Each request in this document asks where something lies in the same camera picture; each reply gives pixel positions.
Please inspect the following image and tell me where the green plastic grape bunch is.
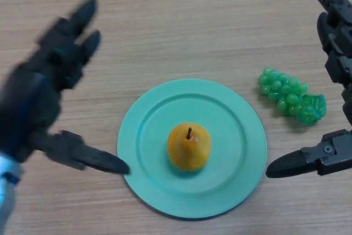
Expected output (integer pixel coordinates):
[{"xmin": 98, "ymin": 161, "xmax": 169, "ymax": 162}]
[{"xmin": 257, "ymin": 67, "xmax": 327, "ymax": 127}]

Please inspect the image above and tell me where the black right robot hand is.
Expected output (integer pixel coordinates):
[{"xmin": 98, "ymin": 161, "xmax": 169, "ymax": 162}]
[{"xmin": 265, "ymin": 0, "xmax": 352, "ymax": 179}]

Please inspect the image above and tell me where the green round plate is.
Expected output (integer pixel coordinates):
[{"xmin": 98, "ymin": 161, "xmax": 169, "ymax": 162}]
[{"xmin": 117, "ymin": 78, "xmax": 268, "ymax": 220}]

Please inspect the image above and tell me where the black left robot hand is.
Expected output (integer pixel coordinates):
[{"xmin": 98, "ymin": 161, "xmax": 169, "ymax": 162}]
[{"xmin": 0, "ymin": 0, "xmax": 130, "ymax": 176}]

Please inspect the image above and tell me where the yellow pear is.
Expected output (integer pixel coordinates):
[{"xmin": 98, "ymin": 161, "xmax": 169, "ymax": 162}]
[{"xmin": 167, "ymin": 122, "xmax": 212, "ymax": 173}]

